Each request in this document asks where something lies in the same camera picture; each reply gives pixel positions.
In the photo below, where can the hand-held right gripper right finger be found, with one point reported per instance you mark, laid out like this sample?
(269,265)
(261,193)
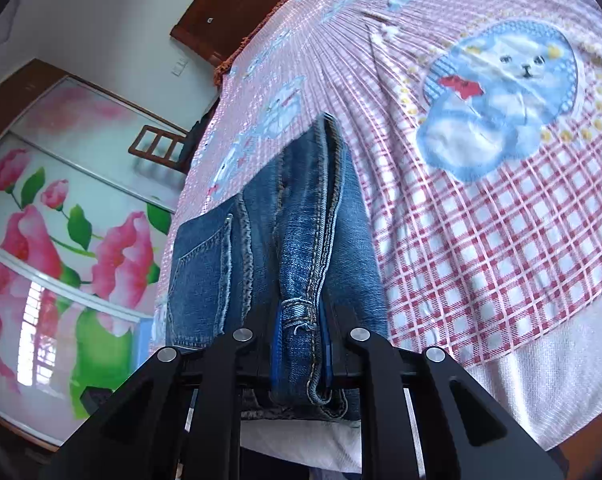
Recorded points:
(327,355)

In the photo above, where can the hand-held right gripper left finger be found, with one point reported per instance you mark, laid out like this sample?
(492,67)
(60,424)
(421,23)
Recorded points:
(276,332)

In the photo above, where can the blue denim pants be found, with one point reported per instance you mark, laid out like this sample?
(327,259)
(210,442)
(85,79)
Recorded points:
(306,220)

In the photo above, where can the pink plaid printed blanket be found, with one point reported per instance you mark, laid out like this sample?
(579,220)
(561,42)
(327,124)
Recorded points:
(481,235)

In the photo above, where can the dark clothing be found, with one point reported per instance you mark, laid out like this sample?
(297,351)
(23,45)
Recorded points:
(201,130)

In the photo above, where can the wooden chair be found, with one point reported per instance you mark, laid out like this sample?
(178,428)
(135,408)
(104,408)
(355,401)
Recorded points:
(153,147)

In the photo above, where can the flower print wardrobe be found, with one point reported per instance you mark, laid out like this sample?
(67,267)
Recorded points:
(56,260)

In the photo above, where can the wooden bed headboard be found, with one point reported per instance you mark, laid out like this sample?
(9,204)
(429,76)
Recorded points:
(221,15)

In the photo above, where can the white wall switch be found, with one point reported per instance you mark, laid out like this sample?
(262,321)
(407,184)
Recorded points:
(180,66)

